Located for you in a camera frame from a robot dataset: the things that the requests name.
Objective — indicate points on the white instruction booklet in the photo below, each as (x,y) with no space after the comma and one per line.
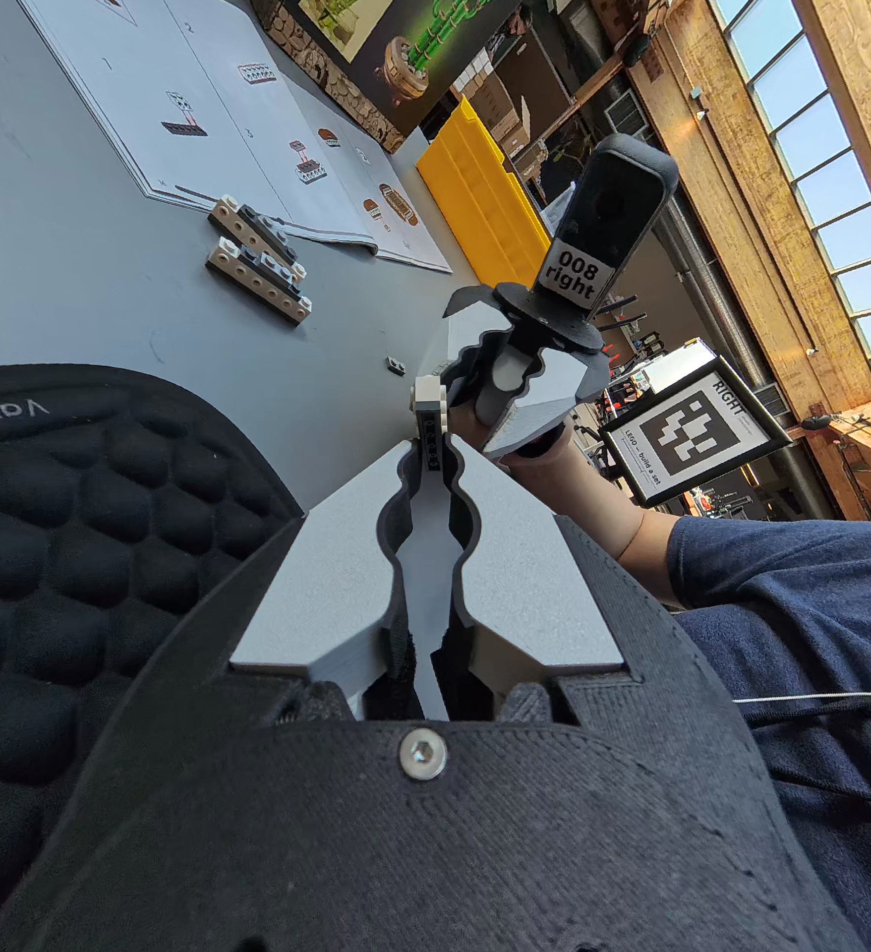
(145,89)

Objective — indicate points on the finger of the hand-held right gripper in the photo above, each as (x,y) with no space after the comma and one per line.
(554,387)
(469,327)

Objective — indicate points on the tan and black lego assembly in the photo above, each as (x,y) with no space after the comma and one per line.
(257,282)
(253,227)

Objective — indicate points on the black padded cushion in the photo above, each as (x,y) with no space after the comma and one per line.
(71,558)

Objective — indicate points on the person's right forearm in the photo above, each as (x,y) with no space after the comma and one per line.
(614,528)

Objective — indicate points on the metal vent grille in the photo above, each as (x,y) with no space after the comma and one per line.
(621,117)

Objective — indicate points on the person's navy shirt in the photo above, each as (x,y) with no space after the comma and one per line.
(814,632)

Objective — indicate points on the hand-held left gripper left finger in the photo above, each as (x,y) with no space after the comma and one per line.
(316,587)

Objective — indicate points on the wooden workbench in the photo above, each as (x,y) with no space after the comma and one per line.
(866,461)

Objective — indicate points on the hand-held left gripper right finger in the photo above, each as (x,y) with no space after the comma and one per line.
(532,587)

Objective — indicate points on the black lego set box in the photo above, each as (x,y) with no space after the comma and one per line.
(376,67)

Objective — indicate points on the black and white lego assembly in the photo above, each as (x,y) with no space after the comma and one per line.
(433,431)

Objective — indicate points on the person's right hand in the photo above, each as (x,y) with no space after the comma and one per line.
(539,465)

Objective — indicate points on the stack of white boxes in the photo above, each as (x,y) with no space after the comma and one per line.
(472,73)

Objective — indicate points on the yellow plastic bin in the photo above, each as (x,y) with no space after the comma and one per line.
(480,201)

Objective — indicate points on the skylight window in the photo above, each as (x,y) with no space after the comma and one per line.
(822,171)

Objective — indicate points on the grey ventilation duct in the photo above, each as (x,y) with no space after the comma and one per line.
(710,297)

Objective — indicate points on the cardboard box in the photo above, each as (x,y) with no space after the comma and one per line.
(506,111)

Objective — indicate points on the black framed marker sign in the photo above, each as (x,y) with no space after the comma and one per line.
(695,428)

